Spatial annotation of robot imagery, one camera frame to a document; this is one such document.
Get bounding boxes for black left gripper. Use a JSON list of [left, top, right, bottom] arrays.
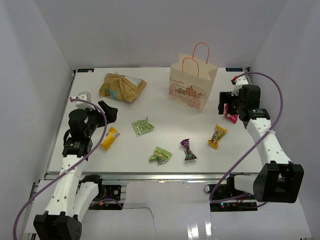
[[84, 100, 118, 138]]

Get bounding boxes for red candy packet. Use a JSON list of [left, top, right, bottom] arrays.
[[224, 103, 239, 124]]

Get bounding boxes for brown paper snack pouch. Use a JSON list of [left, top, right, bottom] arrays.
[[99, 73, 147, 103]]

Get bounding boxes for yellow snack bar wrapper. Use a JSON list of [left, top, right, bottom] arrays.
[[100, 127, 120, 151]]

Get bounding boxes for green snack packet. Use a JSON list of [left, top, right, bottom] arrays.
[[149, 146, 172, 166], [131, 117, 154, 137]]

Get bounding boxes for yellow M&M's packet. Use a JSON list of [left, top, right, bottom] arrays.
[[208, 124, 228, 149]]

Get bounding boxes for purple candy wrapper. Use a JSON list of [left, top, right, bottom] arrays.
[[180, 138, 197, 161]]

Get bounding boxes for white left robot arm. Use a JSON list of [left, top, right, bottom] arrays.
[[33, 100, 118, 240]]

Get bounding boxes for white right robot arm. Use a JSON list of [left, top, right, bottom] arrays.
[[218, 84, 304, 204]]

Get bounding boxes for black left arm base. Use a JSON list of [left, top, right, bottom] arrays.
[[80, 174, 122, 201]]

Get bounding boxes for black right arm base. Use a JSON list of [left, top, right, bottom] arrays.
[[204, 174, 258, 213]]

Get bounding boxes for blue right corner label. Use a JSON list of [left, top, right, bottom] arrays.
[[225, 67, 243, 72]]

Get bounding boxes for blue corner label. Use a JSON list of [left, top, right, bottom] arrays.
[[225, 67, 243, 72], [77, 68, 95, 73]]

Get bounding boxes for blue left corner label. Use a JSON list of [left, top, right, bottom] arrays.
[[77, 68, 95, 73]]

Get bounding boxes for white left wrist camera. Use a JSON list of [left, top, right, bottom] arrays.
[[69, 91, 94, 110]]

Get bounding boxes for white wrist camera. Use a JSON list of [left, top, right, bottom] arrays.
[[231, 75, 249, 96], [69, 91, 94, 110]]

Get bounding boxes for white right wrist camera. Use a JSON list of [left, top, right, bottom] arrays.
[[231, 75, 249, 96]]

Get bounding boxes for cream paper bag orange handles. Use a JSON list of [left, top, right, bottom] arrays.
[[168, 48, 218, 113]]

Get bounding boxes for aluminium front rail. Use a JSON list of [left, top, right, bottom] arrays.
[[44, 172, 256, 181]]

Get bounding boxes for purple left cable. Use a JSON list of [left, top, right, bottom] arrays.
[[12, 97, 124, 240]]

